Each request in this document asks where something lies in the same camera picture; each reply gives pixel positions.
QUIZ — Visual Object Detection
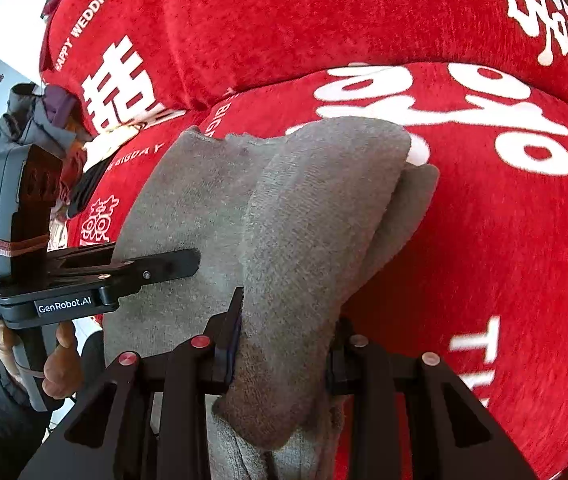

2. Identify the grey knit sweater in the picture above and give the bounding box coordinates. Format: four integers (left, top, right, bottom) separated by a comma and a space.
104, 117, 439, 479

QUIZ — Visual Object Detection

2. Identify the red wedding bed cover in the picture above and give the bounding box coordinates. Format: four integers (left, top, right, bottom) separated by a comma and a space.
69, 63, 568, 479

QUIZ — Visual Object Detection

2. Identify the dark jacket left forearm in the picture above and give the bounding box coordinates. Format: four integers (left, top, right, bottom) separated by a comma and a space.
0, 328, 110, 480

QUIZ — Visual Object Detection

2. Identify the person's left hand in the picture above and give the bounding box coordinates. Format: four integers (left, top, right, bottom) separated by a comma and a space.
0, 321, 83, 400

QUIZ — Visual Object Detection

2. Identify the red wedding pillow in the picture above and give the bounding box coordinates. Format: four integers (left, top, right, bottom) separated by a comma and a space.
40, 0, 568, 131

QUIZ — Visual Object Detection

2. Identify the pile of dark clothes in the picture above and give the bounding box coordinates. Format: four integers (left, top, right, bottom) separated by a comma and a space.
0, 82, 140, 222

